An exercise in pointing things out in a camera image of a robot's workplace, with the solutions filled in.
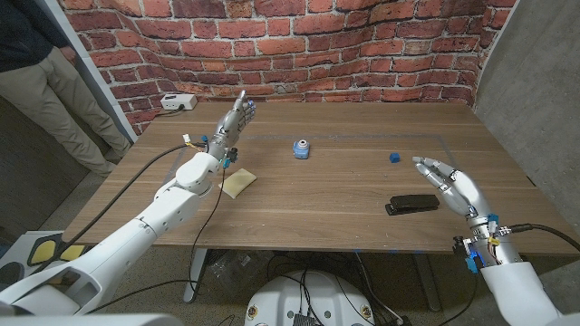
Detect person in khaki trousers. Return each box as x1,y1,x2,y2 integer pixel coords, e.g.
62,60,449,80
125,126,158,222
0,0,133,178

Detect white power box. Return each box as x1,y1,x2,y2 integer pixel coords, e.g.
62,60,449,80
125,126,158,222
159,92,198,111

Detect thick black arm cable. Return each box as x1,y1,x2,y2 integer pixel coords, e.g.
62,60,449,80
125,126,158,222
507,222,580,253
31,141,208,273

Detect clear plastic bag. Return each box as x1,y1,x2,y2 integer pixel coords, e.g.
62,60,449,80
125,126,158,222
208,250,256,292

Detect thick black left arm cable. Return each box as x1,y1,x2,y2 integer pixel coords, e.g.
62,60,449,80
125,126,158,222
31,141,208,273

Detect dark table leg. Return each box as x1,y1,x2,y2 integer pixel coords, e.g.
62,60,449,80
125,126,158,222
411,253,443,313

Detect red brick printed backdrop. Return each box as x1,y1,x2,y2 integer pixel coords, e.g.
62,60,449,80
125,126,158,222
57,0,518,137

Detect yellow and black floor pad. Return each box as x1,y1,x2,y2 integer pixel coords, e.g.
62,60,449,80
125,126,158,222
25,232,88,268

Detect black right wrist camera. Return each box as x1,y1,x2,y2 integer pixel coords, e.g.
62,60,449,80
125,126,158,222
452,235,485,274

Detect white table leg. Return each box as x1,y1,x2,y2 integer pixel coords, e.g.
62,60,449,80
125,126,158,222
182,247,210,304

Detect black stapler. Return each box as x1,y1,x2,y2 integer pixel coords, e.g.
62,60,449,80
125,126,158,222
384,194,441,216

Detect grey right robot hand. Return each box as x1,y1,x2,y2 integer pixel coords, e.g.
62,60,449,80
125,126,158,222
411,155,495,222

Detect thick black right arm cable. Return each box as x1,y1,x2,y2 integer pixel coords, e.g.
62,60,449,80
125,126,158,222
507,222,580,253

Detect white backdrop frame panel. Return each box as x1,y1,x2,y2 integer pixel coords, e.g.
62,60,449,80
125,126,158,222
43,0,139,144

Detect blue tape dispenser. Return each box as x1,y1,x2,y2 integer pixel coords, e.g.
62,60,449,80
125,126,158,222
292,139,312,160

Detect white robot torso base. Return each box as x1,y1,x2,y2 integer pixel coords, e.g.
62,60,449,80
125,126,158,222
244,270,377,326

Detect thin black left wrist cable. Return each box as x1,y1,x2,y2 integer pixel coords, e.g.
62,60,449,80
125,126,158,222
85,158,228,314

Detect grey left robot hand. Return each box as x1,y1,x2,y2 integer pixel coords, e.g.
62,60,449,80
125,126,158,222
206,89,257,160

